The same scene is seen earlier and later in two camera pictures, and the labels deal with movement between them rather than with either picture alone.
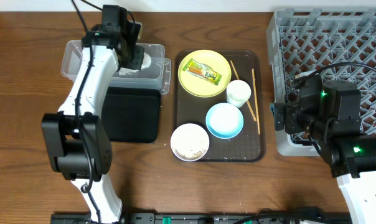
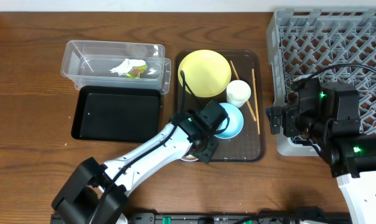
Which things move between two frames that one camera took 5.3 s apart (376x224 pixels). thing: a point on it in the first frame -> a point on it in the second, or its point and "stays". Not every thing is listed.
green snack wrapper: (203, 70) -> (136, 71)
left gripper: (136, 58) -> (205, 150)
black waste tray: (132, 114) stays
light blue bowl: (224, 121) stays
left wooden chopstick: (248, 102) stays
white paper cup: (238, 93) stays
